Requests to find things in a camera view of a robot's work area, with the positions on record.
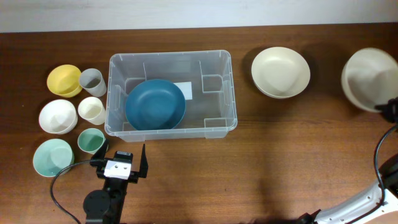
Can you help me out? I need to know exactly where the cream plastic cup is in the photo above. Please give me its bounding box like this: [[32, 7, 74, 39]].
[[78, 96, 106, 125]]

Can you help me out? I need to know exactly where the clear plastic storage bin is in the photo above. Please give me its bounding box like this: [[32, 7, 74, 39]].
[[104, 50, 238, 142]]

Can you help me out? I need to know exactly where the white label in bin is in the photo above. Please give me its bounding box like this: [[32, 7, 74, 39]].
[[174, 82, 193, 100]]

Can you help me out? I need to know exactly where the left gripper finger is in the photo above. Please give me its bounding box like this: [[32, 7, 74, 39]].
[[90, 139, 109, 166], [139, 144, 149, 178]]

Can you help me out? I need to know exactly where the light green small bowl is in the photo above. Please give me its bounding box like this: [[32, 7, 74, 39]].
[[33, 139, 75, 177]]

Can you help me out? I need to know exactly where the green plastic cup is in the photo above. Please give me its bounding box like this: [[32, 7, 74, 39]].
[[77, 128, 106, 154]]

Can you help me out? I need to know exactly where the dark blue bowl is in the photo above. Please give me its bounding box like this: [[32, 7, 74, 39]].
[[125, 79, 186, 131]]

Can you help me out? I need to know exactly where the grey plastic cup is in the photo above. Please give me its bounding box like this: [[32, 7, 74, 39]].
[[79, 68, 107, 97]]

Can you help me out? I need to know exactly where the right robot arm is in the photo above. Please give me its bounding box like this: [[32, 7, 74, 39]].
[[294, 98, 397, 224]]

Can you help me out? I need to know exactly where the yellow small bowl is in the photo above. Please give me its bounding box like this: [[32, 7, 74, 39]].
[[47, 64, 83, 98]]

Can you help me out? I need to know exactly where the white small bowl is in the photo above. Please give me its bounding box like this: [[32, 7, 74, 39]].
[[39, 100, 78, 134]]

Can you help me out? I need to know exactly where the cream bowl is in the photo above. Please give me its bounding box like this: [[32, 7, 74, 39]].
[[341, 48, 397, 113], [251, 47, 311, 99]]

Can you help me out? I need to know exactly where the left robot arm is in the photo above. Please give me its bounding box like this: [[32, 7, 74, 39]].
[[83, 140, 149, 224]]

